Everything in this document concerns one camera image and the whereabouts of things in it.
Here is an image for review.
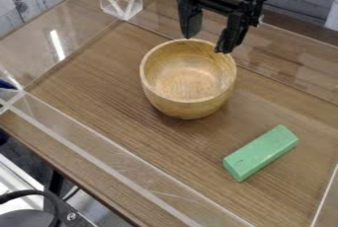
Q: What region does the black table leg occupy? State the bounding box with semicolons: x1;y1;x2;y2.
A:
49;171;64;196

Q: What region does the black cable loop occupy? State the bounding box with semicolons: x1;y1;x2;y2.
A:
0;189;63;227

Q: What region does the green rectangular block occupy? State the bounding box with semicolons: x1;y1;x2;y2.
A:
223;125;298;182

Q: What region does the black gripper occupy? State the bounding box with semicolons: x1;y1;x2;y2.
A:
176;0;267;54

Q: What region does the wooden brown bowl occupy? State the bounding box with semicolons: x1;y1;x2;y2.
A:
140;38;238;119

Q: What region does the clear acrylic enclosure wall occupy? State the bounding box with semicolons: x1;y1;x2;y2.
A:
0;0;338;227

